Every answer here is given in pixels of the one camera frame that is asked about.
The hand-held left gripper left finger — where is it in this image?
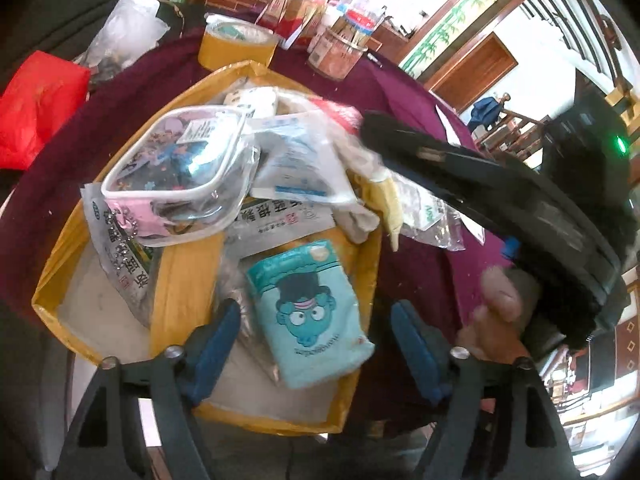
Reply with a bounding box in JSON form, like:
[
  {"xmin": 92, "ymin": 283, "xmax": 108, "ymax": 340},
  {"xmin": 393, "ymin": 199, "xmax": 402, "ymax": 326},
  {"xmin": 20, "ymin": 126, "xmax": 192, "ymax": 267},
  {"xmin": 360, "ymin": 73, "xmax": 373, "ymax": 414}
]
[{"xmin": 52, "ymin": 297, "xmax": 243, "ymax": 480}]

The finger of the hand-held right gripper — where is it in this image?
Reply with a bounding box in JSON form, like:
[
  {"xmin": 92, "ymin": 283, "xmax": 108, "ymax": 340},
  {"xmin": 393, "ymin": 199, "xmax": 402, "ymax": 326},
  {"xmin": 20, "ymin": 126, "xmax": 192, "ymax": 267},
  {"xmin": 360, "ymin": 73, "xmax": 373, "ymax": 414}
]
[
  {"xmin": 501, "ymin": 234, "xmax": 523, "ymax": 263},
  {"xmin": 360, "ymin": 110, "xmax": 542, "ymax": 240}
]

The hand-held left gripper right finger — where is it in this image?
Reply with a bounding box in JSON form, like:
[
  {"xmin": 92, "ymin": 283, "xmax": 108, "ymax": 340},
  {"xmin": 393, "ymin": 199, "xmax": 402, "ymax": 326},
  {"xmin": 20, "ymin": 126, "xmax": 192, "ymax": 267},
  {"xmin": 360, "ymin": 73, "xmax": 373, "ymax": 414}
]
[{"xmin": 390, "ymin": 300, "xmax": 583, "ymax": 480}]

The yellow towel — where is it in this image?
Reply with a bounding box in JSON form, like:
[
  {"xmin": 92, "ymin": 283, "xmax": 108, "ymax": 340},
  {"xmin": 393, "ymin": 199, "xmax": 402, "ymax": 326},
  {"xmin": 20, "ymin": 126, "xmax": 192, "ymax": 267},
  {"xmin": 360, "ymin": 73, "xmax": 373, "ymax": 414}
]
[{"xmin": 360, "ymin": 170, "xmax": 403, "ymax": 252}]

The teal cartoon tissue pack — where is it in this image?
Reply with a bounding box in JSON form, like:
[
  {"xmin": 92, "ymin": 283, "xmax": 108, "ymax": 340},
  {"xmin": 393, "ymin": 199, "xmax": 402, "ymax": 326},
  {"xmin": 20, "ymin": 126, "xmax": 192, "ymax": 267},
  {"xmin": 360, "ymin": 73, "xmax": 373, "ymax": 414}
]
[{"xmin": 245, "ymin": 240, "xmax": 376, "ymax": 390}]

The yellow cardboard box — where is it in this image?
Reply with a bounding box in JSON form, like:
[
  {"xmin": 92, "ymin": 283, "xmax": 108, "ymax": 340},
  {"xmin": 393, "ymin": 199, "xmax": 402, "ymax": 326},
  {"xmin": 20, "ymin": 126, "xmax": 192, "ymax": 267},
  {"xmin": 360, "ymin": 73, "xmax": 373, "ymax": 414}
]
[{"xmin": 31, "ymin": 60, "xmax": 383, "ymax": 436}]

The clear zippered cartoon pouch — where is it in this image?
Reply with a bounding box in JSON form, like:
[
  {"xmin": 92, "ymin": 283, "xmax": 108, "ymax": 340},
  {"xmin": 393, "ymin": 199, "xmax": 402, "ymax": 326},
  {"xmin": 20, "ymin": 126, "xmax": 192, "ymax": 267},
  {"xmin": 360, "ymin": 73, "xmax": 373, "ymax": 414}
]
[{"xmin": 100, "ymin": 105, "xmax": 261, "ymax": 261}]

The person's right hand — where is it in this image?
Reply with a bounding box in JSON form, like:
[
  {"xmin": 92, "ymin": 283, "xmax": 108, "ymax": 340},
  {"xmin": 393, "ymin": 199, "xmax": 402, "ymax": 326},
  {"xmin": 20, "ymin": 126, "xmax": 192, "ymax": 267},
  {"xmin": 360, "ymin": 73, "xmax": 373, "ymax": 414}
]
[{"xmin": 460, "ymin": 265, "xmax": 544, "ymax": 361}]

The white paper card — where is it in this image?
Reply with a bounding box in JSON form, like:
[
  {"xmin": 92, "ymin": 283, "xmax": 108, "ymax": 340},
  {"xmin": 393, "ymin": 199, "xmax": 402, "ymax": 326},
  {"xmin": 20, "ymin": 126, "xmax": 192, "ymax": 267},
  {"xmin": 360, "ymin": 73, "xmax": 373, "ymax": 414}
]
[{"xmin": 435, "ymin": 105, "xmax": 476, "ymax": 148}]

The clear green-print plastic bag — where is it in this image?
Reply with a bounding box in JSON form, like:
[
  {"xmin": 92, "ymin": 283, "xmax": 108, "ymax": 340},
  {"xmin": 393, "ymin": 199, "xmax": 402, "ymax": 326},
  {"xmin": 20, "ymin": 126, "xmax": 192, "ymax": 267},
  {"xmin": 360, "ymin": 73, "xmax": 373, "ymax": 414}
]
[{"xmin": 400, "ymin": 192, "xmax": 468, "ymax": 252}]

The wooden stair railing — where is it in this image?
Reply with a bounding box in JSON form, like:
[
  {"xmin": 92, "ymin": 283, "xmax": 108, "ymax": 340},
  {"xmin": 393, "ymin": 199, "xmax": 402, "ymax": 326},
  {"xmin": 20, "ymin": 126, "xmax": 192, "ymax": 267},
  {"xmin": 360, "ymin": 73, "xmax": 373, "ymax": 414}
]
[{"xmin": 472, "ymin": 110, "xmax": 551, "ymax": 161}]

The wooden door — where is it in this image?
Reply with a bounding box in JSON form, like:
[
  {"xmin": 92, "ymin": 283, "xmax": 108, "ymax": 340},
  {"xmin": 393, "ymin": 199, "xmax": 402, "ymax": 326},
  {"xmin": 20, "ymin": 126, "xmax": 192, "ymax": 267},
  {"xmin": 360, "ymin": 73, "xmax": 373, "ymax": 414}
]
[{"xmin": 425, "ymin": 32, "xmax": 518, "ymax": 98}]

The grey printed plastic packet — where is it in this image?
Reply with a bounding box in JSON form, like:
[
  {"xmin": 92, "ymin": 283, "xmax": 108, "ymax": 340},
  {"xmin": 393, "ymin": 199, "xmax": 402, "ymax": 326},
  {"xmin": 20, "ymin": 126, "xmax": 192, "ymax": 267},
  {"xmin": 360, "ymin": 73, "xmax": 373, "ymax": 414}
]
[{"xmin": 225, "ymin": 197, "xmax": 336, "ymax": 261}]

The blue white plastic packet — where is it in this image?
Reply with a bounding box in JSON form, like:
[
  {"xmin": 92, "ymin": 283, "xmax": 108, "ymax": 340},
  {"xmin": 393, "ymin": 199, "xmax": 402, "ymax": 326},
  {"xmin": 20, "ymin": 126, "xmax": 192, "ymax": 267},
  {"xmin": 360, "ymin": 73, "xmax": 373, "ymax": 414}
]
[{"xmin": 247, "ymin": 112, "xmax": 361, "ymax": 206}]

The clear plastic jar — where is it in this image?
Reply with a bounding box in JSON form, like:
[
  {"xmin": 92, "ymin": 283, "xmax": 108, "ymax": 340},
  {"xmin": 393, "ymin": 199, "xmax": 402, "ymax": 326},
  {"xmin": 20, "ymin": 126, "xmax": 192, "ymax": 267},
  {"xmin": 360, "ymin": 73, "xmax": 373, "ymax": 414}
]
[{"xmin": 306, "ymin": 27, "xmax": 369, "ymax": 82}]

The red white carton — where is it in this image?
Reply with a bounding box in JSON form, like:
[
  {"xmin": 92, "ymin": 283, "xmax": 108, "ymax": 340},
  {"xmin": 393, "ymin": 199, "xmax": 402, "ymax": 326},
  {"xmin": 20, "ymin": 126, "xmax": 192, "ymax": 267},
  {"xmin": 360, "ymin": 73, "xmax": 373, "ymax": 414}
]
[
  {"xmin": 282, "ymin": 2, "xmax": 323, "ymax": 50},
  {"xmin": 256, "ymin": 0, "xmax": 297, "ymax": 31}
]

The white crumpled packet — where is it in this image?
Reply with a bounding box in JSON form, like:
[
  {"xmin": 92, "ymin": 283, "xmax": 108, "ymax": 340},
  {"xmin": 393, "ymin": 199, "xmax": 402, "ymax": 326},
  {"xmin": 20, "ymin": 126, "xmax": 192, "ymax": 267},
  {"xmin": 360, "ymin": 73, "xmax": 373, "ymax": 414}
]
[{"xmin": 222, "ymin": 87, "xmax": 279, "ymax": 121}]

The yellow tape roll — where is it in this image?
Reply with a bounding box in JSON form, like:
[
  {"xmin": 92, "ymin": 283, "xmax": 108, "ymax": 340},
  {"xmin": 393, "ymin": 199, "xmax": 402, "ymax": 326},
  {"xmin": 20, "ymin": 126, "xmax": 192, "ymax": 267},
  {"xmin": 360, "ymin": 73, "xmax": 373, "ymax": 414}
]
[{"xmin": 197, "ymin": 22, "xmax": 279, "ymax": 72}]

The red plastic bag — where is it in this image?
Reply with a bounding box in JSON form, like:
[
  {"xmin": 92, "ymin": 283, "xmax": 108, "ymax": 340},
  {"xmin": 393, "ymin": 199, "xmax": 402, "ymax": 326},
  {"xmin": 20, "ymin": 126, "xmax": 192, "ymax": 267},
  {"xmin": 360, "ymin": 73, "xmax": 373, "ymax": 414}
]
[{"xmin": 0, "ymin": 51, "xmax": 92, "ymax": 171}]

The clear crumpled plastic bag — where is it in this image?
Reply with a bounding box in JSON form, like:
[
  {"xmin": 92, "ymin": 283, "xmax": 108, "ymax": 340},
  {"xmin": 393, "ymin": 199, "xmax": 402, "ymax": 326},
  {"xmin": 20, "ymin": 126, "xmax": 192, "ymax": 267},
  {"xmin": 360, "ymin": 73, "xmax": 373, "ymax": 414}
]
[{"xmin": 75, "ymin": 0, "xmax": 171, "ymax": 78}]

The dark cloth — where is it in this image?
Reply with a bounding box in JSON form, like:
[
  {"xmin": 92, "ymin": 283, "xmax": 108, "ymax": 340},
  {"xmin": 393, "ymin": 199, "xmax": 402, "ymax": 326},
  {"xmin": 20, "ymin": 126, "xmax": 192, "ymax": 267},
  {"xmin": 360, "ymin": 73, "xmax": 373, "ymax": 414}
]
[{"xmin": 0, "ymin": 0, "xmax": 143, "ymax": 92}]

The bamboo wall painting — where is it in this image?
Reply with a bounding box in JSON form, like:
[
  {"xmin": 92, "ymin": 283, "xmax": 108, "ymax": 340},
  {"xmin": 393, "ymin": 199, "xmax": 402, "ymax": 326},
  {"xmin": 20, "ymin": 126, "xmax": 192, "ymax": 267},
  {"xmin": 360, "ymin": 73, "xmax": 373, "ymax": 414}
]
[{"xmin": 400, "ymin": 0, "xmax": 531, "ymax": 73}]

